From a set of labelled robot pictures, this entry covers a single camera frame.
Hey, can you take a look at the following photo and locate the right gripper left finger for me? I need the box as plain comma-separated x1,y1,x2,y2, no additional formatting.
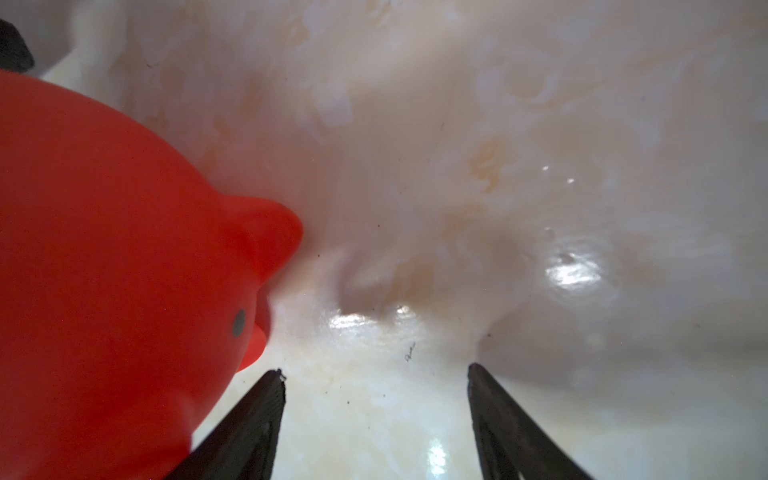
166,369,286,480

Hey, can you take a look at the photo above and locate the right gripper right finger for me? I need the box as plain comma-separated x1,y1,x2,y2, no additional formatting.
467,363,592,480

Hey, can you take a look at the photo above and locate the red piggy bank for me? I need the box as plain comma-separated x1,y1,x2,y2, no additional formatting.
1,72,303,479

